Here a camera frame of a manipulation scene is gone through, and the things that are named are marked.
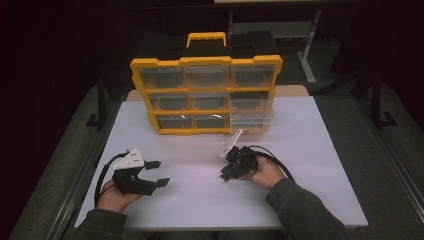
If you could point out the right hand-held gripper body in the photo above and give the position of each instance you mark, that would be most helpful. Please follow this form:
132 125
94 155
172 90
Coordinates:
243 161

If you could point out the group of clear plastic drawers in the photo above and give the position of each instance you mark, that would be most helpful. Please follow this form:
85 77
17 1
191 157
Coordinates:
161 77

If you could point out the clear plastic organizer drawer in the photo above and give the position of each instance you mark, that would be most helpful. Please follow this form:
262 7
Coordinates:
251 116

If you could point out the black metal stand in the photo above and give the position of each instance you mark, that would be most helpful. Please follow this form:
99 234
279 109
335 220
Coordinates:
376 100
101 100

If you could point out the person's left hand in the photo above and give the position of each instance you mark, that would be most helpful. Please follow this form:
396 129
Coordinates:
113 199

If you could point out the metal floor rail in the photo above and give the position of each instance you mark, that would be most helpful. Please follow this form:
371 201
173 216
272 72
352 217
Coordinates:
86 173
388 150

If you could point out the person's right hand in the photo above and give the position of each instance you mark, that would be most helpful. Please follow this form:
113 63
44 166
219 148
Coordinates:
266 175

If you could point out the white metal desk frame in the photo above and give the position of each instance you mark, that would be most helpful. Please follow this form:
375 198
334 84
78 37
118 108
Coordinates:
306 66

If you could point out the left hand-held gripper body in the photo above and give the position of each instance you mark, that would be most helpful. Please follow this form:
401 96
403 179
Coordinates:
128 181

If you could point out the yellow drawer organizer cabinet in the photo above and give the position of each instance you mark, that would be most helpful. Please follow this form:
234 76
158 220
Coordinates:
206 61

